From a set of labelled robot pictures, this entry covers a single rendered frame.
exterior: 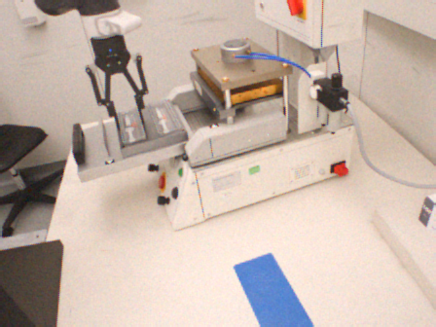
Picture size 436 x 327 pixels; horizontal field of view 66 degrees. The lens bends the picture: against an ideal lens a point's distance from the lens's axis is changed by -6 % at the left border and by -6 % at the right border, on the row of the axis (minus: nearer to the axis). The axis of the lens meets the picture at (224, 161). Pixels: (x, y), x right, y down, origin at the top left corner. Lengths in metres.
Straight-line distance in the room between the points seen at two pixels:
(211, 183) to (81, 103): 1.75
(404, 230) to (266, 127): 0.40
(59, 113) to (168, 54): 0.83
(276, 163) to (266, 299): 0.34
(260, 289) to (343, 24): 0.62
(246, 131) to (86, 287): 0.53
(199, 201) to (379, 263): 0.45
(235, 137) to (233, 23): 1.60
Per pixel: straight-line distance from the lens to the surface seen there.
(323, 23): 0.84
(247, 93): 0.87
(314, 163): 1.00
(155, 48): 2.35
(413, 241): 0.89
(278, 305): 0.79
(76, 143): 0.92
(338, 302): 0.81
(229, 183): 0.90
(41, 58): 2.46
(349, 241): 0.91
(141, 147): 0.86
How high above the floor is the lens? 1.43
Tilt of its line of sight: 36 degrees down
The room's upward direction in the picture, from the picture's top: 8 degrees counter-clockwise
